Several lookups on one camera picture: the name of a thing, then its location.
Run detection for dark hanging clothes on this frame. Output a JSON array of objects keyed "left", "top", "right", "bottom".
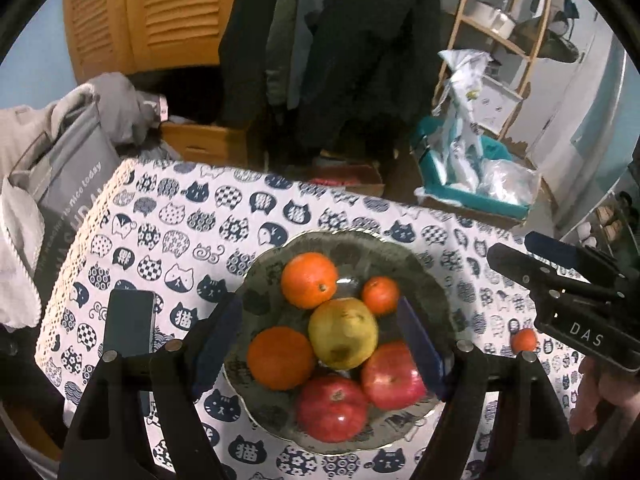
[{"left": 217, "top": 0, "right": 444, "bottom": 157}]

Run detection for white printed plastic bag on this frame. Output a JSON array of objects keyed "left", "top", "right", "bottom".
[{"left": 431, "top": 48, "right": 494, "bottom": 192}]

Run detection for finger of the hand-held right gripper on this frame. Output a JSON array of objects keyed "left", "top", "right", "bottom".
[
  {"left": 524, "top": 231, "right": 629, "bottom": 289},
  {"left": 486, "top": 241, "right": 622, "bottom": 307}
]

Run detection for person's right hand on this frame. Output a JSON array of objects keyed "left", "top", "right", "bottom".
[{"left": 569, "top": 357, "right": 640, "bottom": 436}]

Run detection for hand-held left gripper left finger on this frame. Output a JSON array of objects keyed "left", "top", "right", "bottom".
[{"left": 62, "top": 293, "right": 245, "bottom": 480}]

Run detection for wooden louvre cabinet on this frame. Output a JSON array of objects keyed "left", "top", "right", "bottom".
[{"left": 61, "top": 0, "right": 247, "bottom": 84}]

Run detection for wooden box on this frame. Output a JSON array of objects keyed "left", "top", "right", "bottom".
[{"left": 159, "top": 119, "right": 252, "bottom": 167}]

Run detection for white knit cloth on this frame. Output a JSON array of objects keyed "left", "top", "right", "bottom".
[{"left": 0, "top": 175, "right": 47, "bottom": 332}]

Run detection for cat print tablecloth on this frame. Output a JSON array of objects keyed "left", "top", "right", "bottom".
[{"left": 35, "top": 158, "right": 587, "bottom": 480}]

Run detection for white pot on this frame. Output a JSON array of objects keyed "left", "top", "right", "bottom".
[{"left": 466, "top": 0, "right": 519, "bottom": 39}]

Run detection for black smartphone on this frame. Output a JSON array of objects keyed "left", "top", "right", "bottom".
[{"left": 102, "top": 288, "right": 157, "bottom": 359}]

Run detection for glass plate with gold rim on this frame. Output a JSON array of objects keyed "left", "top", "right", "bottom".
[{"left": 222, "top": 230, "right": 457, "bottom": 457}]

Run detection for red apple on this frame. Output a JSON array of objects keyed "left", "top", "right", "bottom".
[
  {"left": 360, "top": 340, "right": 429, "bottom": 411},
  {"left": 295, "top": 374, "right": 371, "bottom": 444}
]

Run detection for orange with navel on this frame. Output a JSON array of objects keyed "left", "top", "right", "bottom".
[{"left": 280, "top": 252, "right": 340, "bottom": 310}]

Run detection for smooth round orange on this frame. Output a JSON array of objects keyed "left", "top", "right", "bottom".
[{"left": 247, "top": 326, "right": 316, "bottom": 392}]

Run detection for teal box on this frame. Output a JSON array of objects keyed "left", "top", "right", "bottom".
[{"left": 411, "top": 116, "right": 537, "bottom": 222}]

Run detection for clear plastic bag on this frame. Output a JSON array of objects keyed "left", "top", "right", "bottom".
[{"left": 476, "top": 158, "right": 542, "bottom": 207}]

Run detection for grey tote bag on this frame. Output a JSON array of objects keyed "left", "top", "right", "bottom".
[{"left": 7, "top": 102, "right": 122, "bottom": 288}]

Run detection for grey jacket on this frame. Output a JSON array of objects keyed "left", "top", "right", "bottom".
[{"left": 54, "top": 72, "right": 169, "bottom": 147}]

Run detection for wooden shelf rack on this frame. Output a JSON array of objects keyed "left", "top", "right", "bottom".
[{"left": 432, "top": 0, "right": 557, "bottom": 142}]

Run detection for cardboard box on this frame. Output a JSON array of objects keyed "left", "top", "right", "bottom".
[{"left": 306, "top": 156, "right": 387, "bottom": 197}]

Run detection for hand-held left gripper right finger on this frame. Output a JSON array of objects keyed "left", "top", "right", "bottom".
[{"left": 396, "top": 295, "right": 582, "bottom": 480}]

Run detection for yellow pear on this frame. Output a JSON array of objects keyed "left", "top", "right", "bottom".
[{"left": 308, "top": 297, "right": 380, "bottom": 371}]

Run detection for white storage box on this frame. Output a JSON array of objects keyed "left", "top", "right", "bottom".
[{"left": 471, "top": 76, "right": 524, "bottom": 137}]

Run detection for shoe rack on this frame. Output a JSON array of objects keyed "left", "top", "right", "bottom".
[{"left": 560, "top": 189, "right": 640, "bottom": 262}]

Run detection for small tangerine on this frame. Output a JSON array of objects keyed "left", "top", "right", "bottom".
[
  {"left": 360, "top": 275, "right": 401, "bottom": 316},
  {"left": 510, "top": 328, "right": 540, "bottom": 354}
]

